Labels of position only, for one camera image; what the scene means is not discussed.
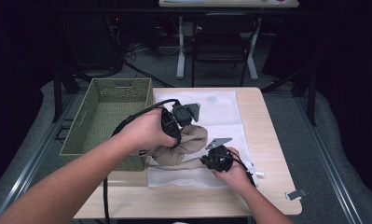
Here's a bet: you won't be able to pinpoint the black floor cable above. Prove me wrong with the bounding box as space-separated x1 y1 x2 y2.
123 43 175 89

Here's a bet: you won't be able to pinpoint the black folding chair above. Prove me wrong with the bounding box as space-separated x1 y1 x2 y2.
191 12 260 88

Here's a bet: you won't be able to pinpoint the green woven basket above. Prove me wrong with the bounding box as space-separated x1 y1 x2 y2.
59 77 154 172

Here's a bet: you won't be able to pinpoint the white mesh laundry bag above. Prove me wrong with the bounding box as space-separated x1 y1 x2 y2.
146 90 256 189

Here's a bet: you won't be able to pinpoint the grey tape piece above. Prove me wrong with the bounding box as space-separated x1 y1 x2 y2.
284 188 309 202

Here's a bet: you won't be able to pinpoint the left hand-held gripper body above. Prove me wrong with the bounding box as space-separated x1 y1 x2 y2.
159 102 202 147

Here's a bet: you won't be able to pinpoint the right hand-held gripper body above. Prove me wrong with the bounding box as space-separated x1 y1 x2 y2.
201 137 237 173

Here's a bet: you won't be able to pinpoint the metal floor rail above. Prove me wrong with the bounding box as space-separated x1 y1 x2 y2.
0 92 79 218
294 95 364 224

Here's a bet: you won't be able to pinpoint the person's right hand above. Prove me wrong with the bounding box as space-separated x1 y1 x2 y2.
211 147 254 191

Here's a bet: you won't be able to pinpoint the white desk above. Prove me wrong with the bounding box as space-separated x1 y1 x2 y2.
158 0 300 81

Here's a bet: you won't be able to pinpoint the dark equipment with red light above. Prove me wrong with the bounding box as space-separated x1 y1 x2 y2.
63 12 126 73

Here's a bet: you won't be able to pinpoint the person's left hand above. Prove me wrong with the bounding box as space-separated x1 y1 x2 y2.
117 106 178 154

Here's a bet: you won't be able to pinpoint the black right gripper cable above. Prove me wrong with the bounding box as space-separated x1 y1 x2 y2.
228 151 258 189

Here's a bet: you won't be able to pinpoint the black metal stand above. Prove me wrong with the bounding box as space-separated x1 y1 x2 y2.
51 66 82 124
260 65 319 127

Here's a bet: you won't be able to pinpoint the beige pants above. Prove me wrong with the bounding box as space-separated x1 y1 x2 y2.
148 123 209 167

